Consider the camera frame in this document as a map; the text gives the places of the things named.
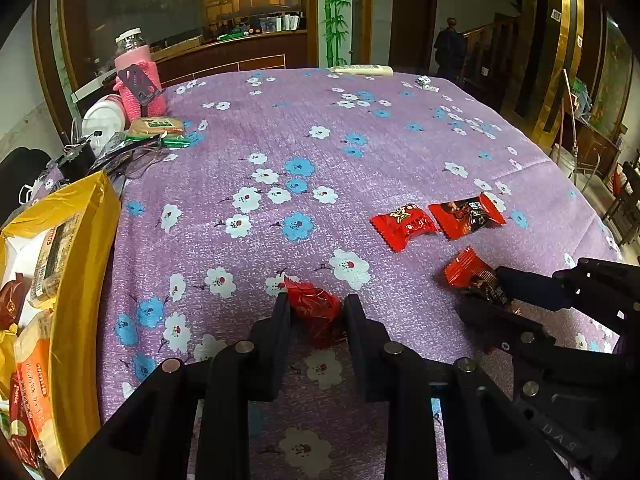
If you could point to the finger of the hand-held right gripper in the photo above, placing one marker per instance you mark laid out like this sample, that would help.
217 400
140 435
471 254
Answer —
500 325
535 287

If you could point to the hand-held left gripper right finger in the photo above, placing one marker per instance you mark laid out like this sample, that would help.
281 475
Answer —
360 355

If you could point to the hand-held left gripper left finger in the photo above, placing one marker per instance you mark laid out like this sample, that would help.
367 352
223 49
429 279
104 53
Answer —
280 350

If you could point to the red and black snack packet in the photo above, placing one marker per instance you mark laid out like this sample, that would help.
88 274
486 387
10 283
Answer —
467 215
465 270

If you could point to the yellow cardboard box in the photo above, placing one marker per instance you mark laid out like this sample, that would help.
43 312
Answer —
90 260

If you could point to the wooden chair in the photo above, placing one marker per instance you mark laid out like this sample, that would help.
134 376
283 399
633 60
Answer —
625 200

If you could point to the white bucket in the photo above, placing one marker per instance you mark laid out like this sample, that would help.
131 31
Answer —
562 160

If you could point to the small red candy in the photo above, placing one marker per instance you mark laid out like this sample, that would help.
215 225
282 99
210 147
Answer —
405 225

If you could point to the wooden sideboard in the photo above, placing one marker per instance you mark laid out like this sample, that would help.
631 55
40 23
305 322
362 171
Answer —
597 147

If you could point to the purple floral tablecloth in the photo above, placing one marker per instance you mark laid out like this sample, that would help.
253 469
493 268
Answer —
350 160

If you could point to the framed painting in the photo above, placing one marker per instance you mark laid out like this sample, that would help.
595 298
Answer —
612 70

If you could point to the small black and white packet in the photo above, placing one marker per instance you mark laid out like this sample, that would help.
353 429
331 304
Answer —
425 81

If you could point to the wooden stair railing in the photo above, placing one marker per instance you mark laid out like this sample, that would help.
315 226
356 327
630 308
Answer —
490 50

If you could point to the orange snack packet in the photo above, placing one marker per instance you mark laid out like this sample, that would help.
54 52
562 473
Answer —
37 360

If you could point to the clear biscuit pack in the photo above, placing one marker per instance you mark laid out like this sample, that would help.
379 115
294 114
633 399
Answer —
50 260

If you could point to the green biscuit packet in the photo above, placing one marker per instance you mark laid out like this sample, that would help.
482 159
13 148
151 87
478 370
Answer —
155 130

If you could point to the gold framed panel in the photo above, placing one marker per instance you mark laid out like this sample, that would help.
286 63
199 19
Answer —
565 35

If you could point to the person in dark clothes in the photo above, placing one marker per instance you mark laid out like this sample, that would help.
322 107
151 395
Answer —
450 47

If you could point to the cream tube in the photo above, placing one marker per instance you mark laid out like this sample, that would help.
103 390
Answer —
360 69

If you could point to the wooden door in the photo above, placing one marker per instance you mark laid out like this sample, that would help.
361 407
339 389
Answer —
412 25

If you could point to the white lidded container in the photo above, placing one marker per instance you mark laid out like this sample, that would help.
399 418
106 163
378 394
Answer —
102 120

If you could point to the wooden counter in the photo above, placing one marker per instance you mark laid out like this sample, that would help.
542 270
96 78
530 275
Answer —
240 55

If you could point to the pink sleeved bottle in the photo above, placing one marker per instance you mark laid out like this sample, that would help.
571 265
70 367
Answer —
137 80

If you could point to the black chair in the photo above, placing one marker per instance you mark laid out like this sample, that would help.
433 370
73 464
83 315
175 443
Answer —
20 170

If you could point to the wooden framed glass partition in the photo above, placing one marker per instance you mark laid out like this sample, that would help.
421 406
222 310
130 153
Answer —
175 0

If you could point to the green bamboo wall decal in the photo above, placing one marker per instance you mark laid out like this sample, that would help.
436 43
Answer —
332 10

